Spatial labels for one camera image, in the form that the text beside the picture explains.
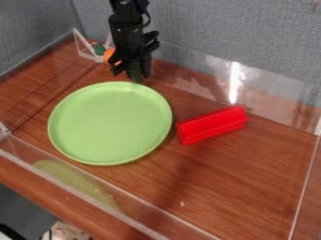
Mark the red plastic block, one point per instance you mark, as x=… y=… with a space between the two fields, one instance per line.
x=211 y=124

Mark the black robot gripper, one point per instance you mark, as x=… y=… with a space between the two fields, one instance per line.
x=134 y=46

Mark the orange toy carrot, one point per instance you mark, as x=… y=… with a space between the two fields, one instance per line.
x=104 y=53

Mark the green round plate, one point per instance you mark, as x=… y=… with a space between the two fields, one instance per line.
x=110 y=123

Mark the clear acrylic enclosure wall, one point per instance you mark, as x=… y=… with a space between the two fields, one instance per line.
x=205 y=154

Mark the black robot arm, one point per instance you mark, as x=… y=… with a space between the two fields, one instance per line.
x=132 y=7

